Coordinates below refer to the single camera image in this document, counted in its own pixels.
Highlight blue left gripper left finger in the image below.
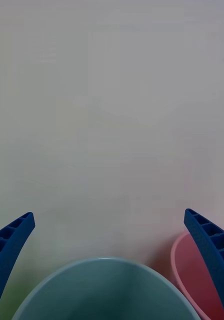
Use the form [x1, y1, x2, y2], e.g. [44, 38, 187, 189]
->
[0, 211, 36, 320]

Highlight pink plastic bin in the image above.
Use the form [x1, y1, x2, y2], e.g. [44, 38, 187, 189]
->
[170, 231, 224, 320]

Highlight pale blue plastic bin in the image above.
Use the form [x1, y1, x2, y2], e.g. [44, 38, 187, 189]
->
[10, 256, 203, 320]

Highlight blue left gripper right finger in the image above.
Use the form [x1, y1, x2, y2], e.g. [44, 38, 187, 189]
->
[183, 208, 224, 320]

